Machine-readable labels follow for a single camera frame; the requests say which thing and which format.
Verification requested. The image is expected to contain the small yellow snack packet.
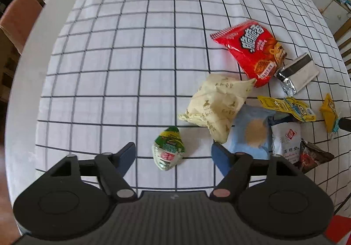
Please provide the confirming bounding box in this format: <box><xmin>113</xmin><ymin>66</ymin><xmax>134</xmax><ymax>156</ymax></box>
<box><xmin>319</xmin><ymin>93</ymin><xmax>340</xmax><ymax>133</ymax></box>

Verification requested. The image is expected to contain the red cloth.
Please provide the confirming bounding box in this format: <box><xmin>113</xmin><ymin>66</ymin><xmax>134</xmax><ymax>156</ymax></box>
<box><xmin>333</xmin><ymin>213</ymin><xmax>351</xmax><ymax>245</ymax></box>

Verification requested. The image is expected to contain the white checkered tablecloth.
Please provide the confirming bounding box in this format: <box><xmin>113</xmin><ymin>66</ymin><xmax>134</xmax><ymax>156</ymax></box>
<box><xmin>34</xmin><ymin>0</ymin><xmax>351</xmax><ymax>199</ymax></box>

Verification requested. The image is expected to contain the light blue cookie packet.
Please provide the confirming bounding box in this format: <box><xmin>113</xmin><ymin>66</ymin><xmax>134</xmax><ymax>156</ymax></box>
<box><xmin>221</xmin><ymin>104</ymin><xmax>276</xmax><ymax>161</ymax></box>

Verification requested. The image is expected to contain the silver and beige snack packet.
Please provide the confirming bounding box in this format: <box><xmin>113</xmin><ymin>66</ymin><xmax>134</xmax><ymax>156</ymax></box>
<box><xmin>274</xmin><ymin>52</ymin><xmax>320</xmax><ymax>96</ymax></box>

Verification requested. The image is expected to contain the pink upholstered chair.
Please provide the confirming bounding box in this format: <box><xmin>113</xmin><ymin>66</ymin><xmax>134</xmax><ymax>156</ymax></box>
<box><xmin>0</xmin><ymin>0</ymin><xmax>44</xmax><ymax>56</ymax></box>

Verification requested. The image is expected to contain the red snack bag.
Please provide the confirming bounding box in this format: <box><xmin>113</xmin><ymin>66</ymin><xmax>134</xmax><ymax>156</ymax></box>
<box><xmin>210</xmin><ymin>18</ymin><xmax>288</xmax><ymax>88</ymax></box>

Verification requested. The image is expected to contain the beige paper pastry packet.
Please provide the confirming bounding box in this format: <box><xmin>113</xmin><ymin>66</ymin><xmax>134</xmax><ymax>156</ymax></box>
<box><xmin>178</xmin><ymin>73</ymin><xmax>257</xmax><ymax>144</ymax></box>

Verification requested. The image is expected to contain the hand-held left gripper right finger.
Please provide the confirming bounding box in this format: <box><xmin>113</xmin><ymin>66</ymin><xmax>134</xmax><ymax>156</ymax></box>
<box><xmin>209</xmin><ymin>142</ymin><xmax>307</xmax><ymax>203</ymax></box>

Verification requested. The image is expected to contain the white snack packet red logo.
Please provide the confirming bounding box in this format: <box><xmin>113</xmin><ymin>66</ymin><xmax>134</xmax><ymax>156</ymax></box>
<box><xmin>270</xmin><ymin>121</ymin><xmax>302</xmax><ymax>164</ymax></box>

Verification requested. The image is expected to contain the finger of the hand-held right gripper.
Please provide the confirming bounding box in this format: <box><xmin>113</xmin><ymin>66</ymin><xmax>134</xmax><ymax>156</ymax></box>
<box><xmin>338</xmin><ymin>117</ymin><xmax>351</xmax><ymax>133</ymax></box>

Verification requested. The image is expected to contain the light wooden chair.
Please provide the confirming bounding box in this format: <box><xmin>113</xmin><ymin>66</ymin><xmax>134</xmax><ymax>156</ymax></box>
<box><xmin>333</xmin><ymin>18</ymin><xmax>351</xmax><ymax>77</ymax></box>

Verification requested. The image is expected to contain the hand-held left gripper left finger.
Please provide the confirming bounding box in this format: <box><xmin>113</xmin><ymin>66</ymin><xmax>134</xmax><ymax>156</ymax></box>
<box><xmin>46</xmin><ymin>142</ymin><xmax>138</xmax><ymax>203</ymax></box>

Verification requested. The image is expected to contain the dark brown snack packet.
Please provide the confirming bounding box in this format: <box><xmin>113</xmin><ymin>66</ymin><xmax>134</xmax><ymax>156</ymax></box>
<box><xmin>297</xmin><ymin>139</ymin><xmax>335</xmax><ymax>174</ymax></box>

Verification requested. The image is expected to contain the green and white snack packet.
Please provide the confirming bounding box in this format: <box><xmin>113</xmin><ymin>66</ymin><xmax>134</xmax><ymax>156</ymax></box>
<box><xmin>152</xmin><ymin>126</ymin><xmax>185</xmax><ymax>171</ymax></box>

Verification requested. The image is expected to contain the yellow cartoon snack packet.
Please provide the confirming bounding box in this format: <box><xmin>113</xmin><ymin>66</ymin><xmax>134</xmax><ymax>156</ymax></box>
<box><xmin>257</xmin><ymin>95</ymin><xmax>316</xmax><ymax>123</ymax></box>

